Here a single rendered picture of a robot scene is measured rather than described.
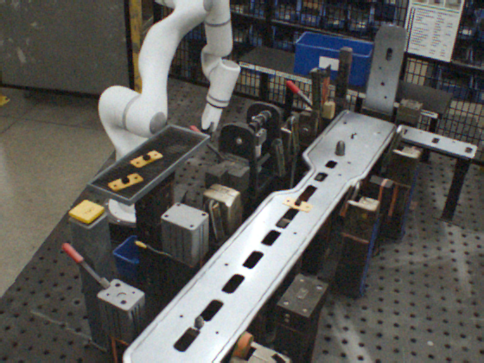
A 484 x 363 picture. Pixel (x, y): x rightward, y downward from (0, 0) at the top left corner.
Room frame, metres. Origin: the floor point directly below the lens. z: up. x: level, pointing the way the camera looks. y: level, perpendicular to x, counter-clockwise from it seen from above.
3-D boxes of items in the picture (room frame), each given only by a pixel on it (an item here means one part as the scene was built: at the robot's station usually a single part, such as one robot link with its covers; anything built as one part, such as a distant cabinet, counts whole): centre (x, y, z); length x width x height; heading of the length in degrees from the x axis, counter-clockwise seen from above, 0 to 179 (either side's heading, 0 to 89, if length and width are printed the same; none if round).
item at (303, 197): (1.50, -0.24, 0.84); 0.12 x 0.05 x 0.29; 63
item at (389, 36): (1.99, -0.50, 1.17); 0.12 x 0.01 x 0.34; 63
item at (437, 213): (1.72, -0.78, 0.84); 0.11 x 0.06 x 0.29; 63
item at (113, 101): (1.59, 0.38, 1.10); 0.19 x 0.12 x 0.24; 55
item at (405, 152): (1.61, -0.53, 0.87); 0.12 x 0.09 x 0.35; 63
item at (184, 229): (1.13, 0.14, 0.90); 0.13 x 0.10 x 0.41; 63
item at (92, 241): (1.06, 0.36, 0.92); 0.08 x 0.08 x 0.44; 63
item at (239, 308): (1.32, -0.16, 1.00); 1.38 x 0.22 x 0.02; 153
